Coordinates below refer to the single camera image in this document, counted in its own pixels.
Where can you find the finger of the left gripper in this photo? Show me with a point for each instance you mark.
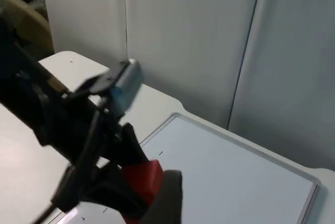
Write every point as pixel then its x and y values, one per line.
pixel 132 148
pixel 115 190

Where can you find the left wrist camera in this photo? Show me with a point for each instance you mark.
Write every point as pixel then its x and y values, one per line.
pixel 128 85

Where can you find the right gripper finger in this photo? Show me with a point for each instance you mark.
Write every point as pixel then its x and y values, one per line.
pixel 167 200

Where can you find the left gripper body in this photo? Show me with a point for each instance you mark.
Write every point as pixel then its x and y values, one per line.
pixel 65 129

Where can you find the beige chair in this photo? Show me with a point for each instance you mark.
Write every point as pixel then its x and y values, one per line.
pixel 31 22

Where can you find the grey-framed whiteboard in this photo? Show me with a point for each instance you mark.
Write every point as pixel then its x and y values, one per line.
pixel 222 171

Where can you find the red cube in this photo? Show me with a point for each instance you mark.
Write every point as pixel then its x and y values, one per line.
pixel 145 182

